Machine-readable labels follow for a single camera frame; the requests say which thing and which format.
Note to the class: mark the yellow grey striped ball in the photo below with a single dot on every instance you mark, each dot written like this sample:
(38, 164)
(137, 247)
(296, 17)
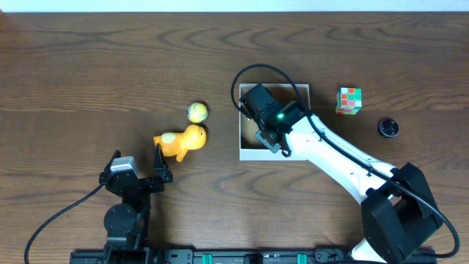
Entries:
(197, 112)

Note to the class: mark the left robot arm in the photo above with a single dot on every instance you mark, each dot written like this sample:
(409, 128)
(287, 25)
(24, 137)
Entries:
(127, 223)

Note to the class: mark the orange rubber animal toy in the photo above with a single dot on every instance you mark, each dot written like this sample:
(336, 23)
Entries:
(194, 137)

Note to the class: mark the black round lid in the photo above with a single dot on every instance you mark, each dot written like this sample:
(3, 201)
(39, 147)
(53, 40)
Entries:
(388, 128)

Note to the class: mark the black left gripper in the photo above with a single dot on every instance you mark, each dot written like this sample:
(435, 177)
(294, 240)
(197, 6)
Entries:
(143, 183)

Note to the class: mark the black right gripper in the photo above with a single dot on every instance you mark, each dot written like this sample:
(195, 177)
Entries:
(274, 148)

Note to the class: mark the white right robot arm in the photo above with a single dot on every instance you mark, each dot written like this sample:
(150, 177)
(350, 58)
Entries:
(398, 209)

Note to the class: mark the colourful puzzle cube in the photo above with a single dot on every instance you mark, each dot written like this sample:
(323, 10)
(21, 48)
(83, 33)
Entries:
(348, 101)

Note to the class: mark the white cardboard box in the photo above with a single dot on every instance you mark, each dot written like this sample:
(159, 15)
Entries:
(252, 149)

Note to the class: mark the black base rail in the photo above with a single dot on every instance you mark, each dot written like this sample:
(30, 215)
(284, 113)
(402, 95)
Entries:
(187, 256)

